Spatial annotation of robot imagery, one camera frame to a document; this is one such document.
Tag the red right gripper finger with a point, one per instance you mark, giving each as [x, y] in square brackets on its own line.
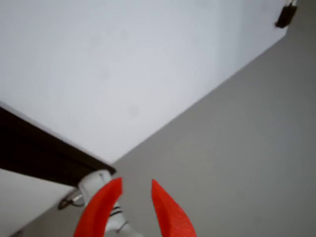
[172, 217]

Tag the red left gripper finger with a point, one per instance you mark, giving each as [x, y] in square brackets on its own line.
[95, 209]

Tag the black power adapter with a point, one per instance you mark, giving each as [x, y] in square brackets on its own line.
[286, 16]

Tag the black aluminium table rail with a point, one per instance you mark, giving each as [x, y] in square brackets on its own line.
[37, 148]

